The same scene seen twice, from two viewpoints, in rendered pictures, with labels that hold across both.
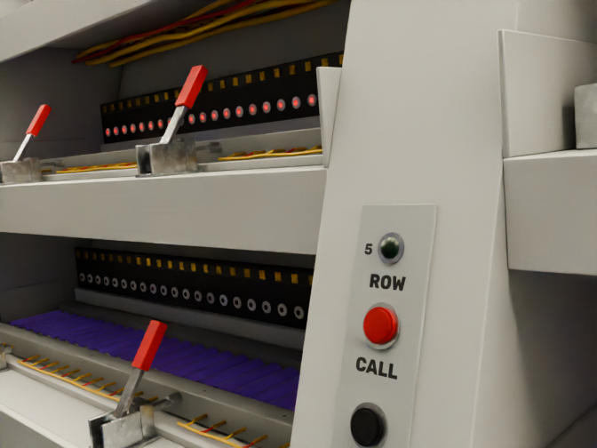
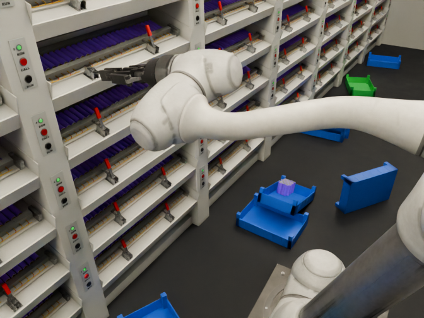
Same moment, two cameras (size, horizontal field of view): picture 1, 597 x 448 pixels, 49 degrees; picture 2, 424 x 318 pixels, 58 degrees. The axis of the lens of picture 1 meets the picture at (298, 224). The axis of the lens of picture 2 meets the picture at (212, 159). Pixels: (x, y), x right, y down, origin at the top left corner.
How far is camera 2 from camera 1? 1.52 m
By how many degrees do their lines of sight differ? 102
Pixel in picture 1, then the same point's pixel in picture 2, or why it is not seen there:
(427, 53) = not seen: outside the picture
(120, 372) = (125, 45)
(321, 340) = (190, 11)
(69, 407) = (129, 58)
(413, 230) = not seen: outside the picture
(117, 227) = (144, 7)
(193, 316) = (87, 29)
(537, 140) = not seen: outside the picture
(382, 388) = (197, 12)
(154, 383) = (135, 41)
